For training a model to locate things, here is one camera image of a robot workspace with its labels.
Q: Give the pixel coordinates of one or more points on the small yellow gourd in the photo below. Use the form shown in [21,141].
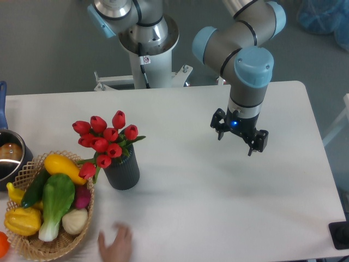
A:
[15,193]

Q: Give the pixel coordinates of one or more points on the orange fruit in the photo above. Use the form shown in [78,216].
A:
[4,244]

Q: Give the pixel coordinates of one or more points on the blue plastic bag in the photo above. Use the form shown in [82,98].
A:
[325,17]

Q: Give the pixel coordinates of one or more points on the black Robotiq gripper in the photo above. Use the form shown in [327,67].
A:
[244,128]

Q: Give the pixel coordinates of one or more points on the yellow bell pepper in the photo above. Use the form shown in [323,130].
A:
[24,222]

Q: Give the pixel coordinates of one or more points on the yellow squash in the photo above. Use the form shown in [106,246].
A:
[59,164]

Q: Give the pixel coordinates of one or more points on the blue handled saucepan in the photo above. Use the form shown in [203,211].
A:
[14,151]

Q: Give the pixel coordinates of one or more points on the black device at edge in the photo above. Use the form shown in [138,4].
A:
[339,234]

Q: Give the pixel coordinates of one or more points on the white frame at right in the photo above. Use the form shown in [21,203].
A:
[337,125]

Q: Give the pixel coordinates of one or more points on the purple radish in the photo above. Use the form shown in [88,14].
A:
[82,197]

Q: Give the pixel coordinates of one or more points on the green bok choy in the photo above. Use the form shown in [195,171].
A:
[58,196]

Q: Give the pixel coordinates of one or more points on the dark grey ribbed vase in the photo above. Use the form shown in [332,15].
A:
[125,174]

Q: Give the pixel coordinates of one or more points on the green cucumber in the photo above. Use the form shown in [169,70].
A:
[34,192]

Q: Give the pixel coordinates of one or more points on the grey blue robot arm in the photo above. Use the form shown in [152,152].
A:
[236,54]

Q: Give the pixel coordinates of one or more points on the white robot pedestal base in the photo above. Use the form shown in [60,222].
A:
[150,53]

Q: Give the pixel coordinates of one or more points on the bare human hand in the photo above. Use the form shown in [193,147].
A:
[120,250]

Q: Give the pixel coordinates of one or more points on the white garlic bulb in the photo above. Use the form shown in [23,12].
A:
[75,221]

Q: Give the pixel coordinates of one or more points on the red tulip bouquet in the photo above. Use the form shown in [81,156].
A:
[108,143]

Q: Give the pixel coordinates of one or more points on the woven wicker basket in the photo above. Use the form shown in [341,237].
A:
[31,247]

